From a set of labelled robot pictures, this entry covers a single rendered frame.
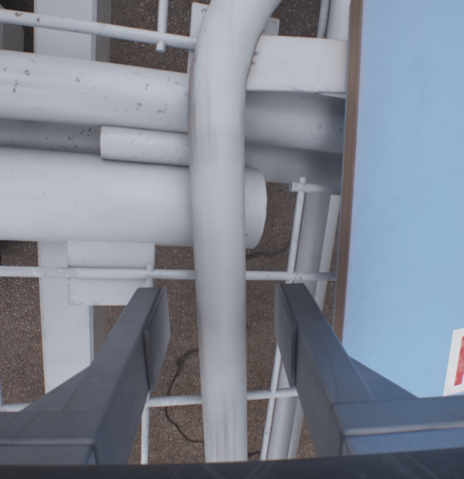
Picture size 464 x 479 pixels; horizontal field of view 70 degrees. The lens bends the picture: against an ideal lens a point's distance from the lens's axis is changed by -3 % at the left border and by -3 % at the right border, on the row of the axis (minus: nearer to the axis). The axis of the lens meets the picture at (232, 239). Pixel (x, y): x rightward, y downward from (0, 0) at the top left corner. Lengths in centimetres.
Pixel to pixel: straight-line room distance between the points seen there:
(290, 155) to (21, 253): 59
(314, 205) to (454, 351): 16
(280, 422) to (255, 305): 40
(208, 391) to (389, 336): 9
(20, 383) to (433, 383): 75
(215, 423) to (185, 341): 59
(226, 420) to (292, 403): 21
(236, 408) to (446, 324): 11
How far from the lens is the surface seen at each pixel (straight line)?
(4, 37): 58
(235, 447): 19
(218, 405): 17
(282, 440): 41
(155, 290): 16
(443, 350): 21
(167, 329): 16
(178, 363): 78
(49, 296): 22
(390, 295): 17
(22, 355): 80
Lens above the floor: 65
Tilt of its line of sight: 71 degrees down
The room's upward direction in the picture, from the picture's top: 137 degrees clockwise
